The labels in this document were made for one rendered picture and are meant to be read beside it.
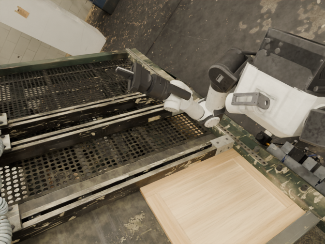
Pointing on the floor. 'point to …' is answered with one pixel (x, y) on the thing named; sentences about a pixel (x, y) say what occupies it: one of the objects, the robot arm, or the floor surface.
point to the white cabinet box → (51, 25)
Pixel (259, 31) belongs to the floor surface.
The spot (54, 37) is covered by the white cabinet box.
